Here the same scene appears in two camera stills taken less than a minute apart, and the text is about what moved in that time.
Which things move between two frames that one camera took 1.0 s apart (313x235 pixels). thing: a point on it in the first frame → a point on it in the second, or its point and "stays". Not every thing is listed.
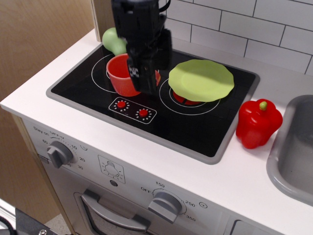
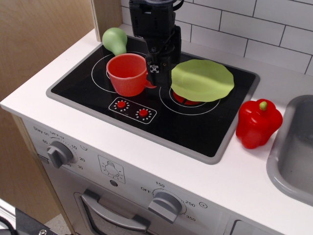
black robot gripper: [148, 40] → [154, 21]
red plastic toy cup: [120, 79] stays
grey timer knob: [60, 153] stays
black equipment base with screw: [27, 224] stays
